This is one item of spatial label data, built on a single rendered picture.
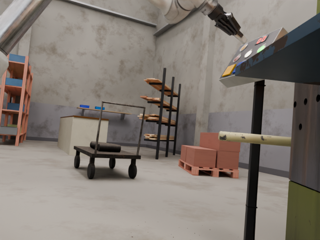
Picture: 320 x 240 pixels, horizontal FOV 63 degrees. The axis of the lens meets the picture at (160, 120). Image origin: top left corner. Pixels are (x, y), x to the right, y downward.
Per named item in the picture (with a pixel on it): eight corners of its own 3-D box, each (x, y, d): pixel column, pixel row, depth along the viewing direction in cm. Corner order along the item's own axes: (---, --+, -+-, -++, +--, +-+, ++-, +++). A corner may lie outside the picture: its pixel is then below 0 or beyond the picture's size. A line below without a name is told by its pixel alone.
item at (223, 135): (219, 141, 124) (220, 130, 124) (217, 141, 129) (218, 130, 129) (315, 149, 120) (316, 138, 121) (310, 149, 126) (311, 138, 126)
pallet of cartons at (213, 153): (213, 167, 539) (215, 134, 543) (244, 178, 422) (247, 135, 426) (173, 165, 521) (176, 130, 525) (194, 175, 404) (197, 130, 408)
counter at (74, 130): (69, 155, 538) (73, 115, 542) (56, 145, 747) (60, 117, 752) (105, 156, 572) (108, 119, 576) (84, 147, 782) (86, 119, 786)
